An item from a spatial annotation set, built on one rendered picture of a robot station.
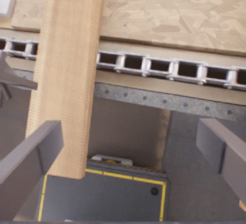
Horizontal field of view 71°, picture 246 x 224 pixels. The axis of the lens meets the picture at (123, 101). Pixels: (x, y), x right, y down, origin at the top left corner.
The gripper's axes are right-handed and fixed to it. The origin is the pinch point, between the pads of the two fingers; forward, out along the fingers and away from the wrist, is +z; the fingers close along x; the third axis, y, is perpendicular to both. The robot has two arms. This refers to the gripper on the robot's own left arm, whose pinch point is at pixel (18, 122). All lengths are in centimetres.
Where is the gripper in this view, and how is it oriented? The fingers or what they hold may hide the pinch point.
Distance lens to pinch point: 34.5
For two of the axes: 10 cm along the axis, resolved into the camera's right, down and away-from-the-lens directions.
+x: 0.9, -9.9, 1.0
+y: 9.8, 0.7, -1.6
